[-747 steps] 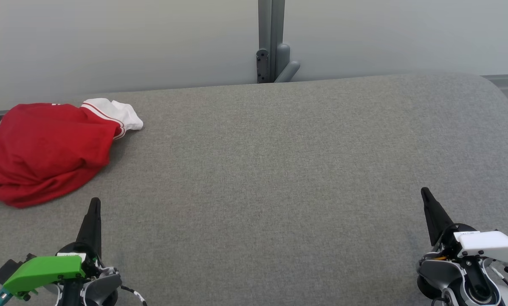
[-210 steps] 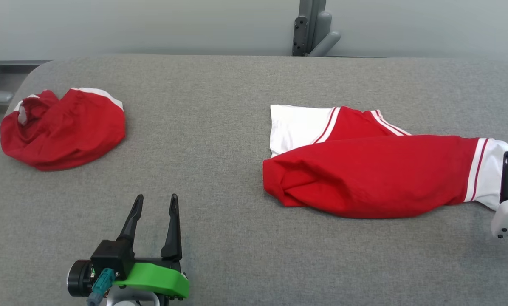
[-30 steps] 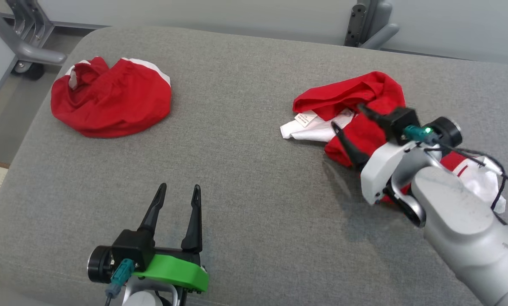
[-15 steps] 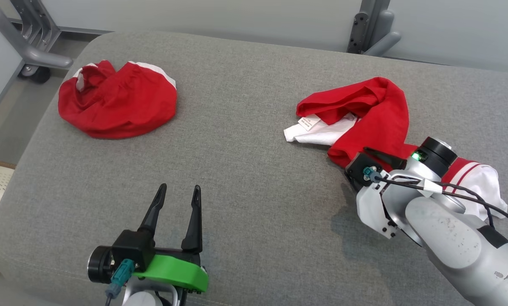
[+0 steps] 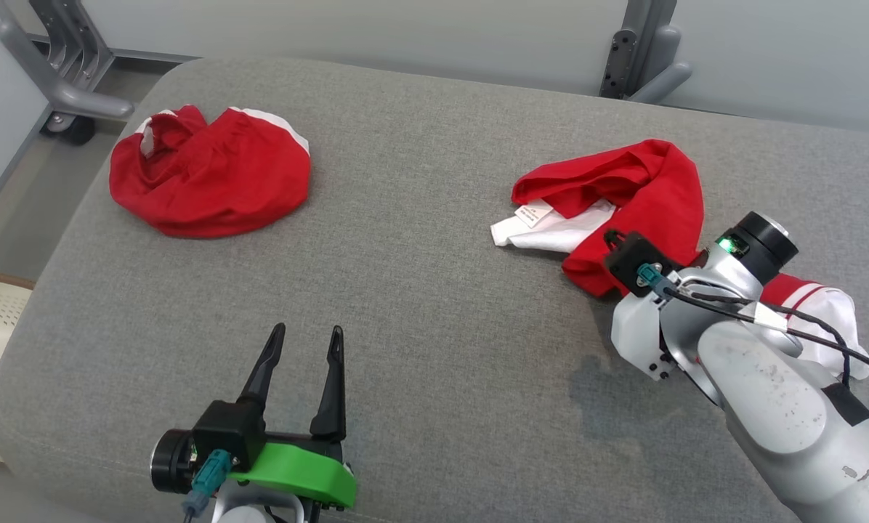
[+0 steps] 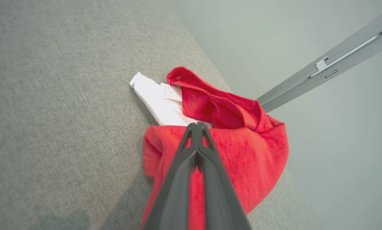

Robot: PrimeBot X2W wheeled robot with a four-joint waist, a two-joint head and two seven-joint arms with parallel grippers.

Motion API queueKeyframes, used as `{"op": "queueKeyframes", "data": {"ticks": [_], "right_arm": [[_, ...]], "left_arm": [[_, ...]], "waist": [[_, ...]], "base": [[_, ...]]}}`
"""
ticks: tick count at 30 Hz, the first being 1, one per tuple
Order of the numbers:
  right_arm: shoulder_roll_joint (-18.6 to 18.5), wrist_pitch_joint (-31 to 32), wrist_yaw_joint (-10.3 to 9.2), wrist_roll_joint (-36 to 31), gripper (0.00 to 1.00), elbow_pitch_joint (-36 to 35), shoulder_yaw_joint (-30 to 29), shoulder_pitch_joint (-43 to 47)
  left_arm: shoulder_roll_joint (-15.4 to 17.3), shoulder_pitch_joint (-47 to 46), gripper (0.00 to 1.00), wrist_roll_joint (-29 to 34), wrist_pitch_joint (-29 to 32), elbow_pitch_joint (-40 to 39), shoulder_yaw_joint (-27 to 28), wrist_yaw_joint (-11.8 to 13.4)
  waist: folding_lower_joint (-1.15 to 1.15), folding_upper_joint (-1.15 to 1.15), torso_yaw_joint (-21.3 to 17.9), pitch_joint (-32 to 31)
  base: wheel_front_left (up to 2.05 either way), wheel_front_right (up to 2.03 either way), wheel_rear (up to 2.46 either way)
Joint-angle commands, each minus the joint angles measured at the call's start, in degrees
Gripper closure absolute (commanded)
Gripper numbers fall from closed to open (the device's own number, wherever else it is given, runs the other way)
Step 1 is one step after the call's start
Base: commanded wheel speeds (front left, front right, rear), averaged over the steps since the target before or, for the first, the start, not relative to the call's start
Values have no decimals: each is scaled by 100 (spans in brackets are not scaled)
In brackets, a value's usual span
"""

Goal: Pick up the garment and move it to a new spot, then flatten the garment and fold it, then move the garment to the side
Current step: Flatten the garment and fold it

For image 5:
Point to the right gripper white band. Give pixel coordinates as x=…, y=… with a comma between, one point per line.
x=634, y=330

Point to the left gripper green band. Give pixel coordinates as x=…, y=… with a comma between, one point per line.
x=304, y=472

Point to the red white t-shirt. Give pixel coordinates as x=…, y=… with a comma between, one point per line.
x=660, y=196

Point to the red shorts white stripe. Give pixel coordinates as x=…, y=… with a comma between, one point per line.
x=216, y=181

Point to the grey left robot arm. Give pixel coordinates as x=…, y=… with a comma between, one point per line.
x=169, y=461

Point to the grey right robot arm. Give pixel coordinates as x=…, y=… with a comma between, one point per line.
x=769, y=392

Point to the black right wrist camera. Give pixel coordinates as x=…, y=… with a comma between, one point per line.
x=634, y=254

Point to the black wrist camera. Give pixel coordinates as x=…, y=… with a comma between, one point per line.
x=634, y=254
x=227, y=428

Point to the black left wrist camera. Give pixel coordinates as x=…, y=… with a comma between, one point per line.
x=227, y=428

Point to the grey metal stand post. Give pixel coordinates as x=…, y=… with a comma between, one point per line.
x=641, y=51

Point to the grey wheeled metal frame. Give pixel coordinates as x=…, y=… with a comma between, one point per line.
x=64, y=80

